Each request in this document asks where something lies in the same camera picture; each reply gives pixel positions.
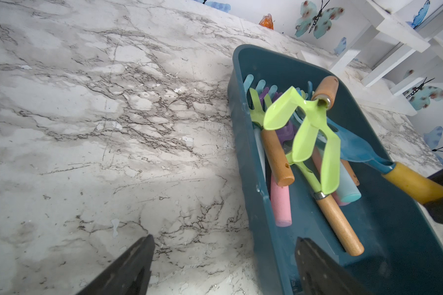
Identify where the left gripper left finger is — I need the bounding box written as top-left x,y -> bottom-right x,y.
79,235 -> 155,295

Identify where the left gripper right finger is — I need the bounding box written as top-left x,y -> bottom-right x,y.
295,237 -> 371,295

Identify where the teal fork yellow handle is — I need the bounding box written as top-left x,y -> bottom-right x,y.
327,119 -> 443,205

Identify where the teal plastic storage box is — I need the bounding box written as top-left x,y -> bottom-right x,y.
228,45 -> 443,295

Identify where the purple rake pink handle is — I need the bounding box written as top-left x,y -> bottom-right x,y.
260,85 -> 292,227

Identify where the light blue fork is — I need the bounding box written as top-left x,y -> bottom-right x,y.
295,80 -> 363,204

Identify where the green wide fork wooden handle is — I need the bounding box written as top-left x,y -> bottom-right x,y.
249,87 -> 295,188

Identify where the light blue rake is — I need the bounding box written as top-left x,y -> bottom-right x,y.
243,74 -> 278,178

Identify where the white tiered display stand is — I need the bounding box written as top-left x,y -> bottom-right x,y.
300,1 -> 443,116

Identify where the green trowel wooden handle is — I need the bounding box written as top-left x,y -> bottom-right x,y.
285,152 -> 364,256

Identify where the green rake wooden handle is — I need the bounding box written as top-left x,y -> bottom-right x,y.
340,159 -> 360,186

